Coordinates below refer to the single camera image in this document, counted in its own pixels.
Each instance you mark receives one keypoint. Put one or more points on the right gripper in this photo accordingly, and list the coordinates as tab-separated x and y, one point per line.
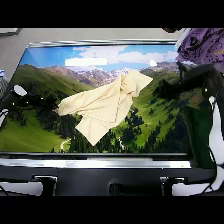
165	90

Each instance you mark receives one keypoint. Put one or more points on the dark green garment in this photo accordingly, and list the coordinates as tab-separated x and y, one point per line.
200	133

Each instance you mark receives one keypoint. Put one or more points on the cream garment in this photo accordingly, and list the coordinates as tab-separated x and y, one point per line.
106	105

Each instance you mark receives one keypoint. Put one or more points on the silver frame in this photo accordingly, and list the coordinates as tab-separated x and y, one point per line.
96	163

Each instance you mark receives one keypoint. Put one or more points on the purple patterned garment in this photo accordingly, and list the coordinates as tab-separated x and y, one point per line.
203	45

